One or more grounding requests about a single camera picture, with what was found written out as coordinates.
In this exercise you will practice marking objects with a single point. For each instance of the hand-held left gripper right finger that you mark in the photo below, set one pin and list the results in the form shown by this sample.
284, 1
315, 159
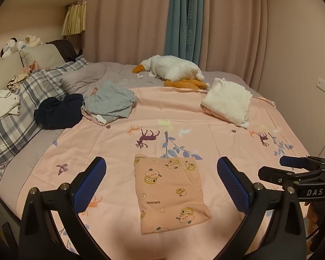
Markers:
233, 184

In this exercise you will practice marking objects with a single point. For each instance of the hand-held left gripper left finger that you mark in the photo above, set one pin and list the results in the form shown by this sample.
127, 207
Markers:
89, 184

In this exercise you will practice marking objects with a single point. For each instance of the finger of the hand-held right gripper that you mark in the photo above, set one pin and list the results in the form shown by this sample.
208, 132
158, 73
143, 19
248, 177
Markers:
293, 162
276, 177

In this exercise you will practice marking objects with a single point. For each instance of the pink cartoon print shirt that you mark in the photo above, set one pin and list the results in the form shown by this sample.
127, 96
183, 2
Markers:
168, 195

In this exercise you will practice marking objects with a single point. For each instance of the pink printed blanket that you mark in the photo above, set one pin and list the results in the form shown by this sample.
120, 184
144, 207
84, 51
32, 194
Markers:
111, 146

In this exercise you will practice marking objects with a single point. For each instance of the pale pink folded garment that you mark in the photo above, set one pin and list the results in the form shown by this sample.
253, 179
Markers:
93, 117

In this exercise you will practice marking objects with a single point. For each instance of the dark navy garment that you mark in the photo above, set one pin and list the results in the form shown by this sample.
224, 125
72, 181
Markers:
57, 111

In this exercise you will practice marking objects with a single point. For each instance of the white folded garment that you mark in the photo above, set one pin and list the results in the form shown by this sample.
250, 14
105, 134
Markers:
227, 100

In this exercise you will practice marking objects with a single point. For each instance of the grey-blue garment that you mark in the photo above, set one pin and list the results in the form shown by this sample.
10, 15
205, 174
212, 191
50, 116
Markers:
111, 100

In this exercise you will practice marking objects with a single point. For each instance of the plaid pillow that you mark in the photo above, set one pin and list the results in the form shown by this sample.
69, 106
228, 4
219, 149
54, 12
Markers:
21, 113

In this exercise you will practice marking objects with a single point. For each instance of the grey pillow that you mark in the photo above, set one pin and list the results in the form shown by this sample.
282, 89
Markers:
81, 80

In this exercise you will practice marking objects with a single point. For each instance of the white t-shirt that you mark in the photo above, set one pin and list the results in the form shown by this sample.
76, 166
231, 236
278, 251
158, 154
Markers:
2, 108

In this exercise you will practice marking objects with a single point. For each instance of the leopard print cloth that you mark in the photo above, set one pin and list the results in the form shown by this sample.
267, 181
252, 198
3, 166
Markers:
17, 82

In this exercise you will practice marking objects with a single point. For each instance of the white goose plush toy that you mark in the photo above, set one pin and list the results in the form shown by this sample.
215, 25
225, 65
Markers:
176, 69

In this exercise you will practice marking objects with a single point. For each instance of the small pink cloth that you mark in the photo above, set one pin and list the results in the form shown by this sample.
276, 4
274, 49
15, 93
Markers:
32, 66

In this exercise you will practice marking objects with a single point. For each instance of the brown knitted cloth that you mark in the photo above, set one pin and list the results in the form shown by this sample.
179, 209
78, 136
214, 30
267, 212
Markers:
65, 49

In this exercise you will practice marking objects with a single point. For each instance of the beige headboard cushion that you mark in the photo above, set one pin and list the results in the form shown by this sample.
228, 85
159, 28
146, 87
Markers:
40, 52
2, 67

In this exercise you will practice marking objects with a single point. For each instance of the pink curtain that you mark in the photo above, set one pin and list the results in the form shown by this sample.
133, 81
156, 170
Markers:
124, 19
233, 24

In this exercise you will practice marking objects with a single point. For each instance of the beige plush toy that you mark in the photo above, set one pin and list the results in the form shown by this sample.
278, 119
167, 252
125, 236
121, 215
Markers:
29, 41

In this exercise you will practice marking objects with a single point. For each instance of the white and black plush toy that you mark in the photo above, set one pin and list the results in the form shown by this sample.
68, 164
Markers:
9, 47

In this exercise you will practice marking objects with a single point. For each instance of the yellow fringed hanging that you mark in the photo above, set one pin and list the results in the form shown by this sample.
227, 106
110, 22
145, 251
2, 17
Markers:
74, 19

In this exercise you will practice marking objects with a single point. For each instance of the teal curtain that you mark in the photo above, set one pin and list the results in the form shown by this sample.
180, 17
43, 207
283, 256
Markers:
178, 19

